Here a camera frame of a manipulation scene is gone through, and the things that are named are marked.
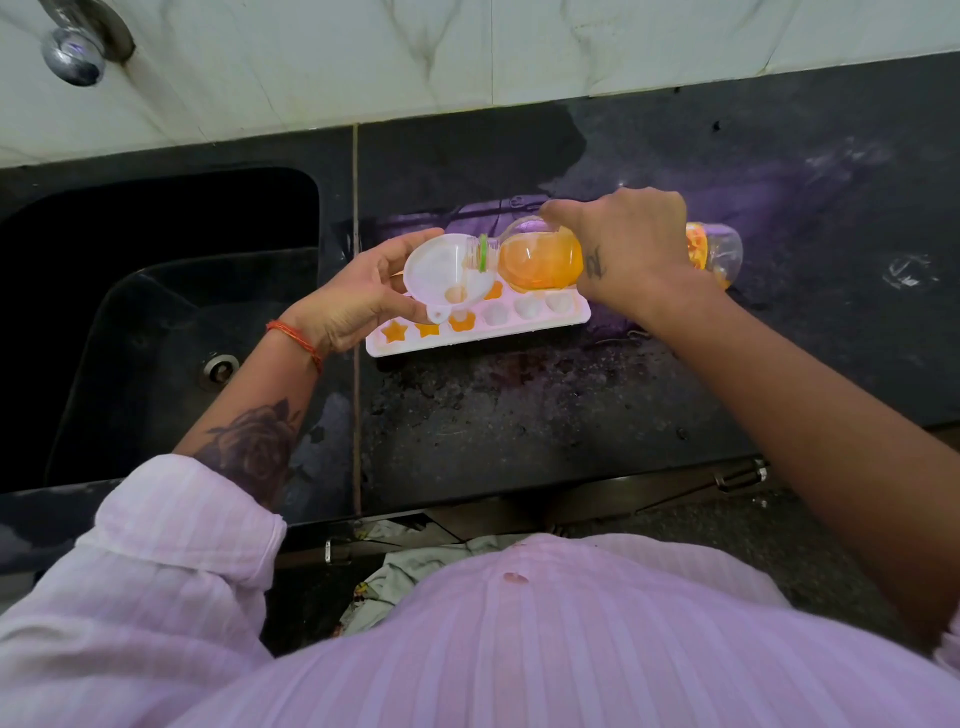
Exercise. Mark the person's left hand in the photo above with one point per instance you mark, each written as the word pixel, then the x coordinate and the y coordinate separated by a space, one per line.
pixel 349 300

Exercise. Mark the orange juice bottle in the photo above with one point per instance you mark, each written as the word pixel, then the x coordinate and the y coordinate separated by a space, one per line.
pixel 540 259

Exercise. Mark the person's left forearm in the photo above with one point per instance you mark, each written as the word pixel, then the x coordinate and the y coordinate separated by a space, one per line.
pixel 255 435

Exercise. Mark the white ice cube tray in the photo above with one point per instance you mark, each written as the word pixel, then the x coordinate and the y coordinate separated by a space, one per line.
pixel 540 315

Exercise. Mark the black sink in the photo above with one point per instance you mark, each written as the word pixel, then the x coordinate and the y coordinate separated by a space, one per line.
pixel 150 315

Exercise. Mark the person's right hand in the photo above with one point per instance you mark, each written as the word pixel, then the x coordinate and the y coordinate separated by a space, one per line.
pixel 637 240

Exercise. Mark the white plastic funnel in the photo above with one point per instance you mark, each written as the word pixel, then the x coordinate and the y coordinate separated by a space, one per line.
pixel 439 266

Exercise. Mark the pink striped shirt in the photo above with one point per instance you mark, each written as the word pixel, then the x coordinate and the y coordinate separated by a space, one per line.
pixel 487 652

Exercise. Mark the person's right forearm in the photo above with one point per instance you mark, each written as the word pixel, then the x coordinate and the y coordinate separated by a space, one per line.
pixel 832 435

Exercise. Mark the chrome wall faucet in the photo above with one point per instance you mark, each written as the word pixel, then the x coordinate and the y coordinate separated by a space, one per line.
pixel 75 49

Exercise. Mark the metal sink drain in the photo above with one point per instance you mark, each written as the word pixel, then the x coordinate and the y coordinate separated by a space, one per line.
pixel 220 370

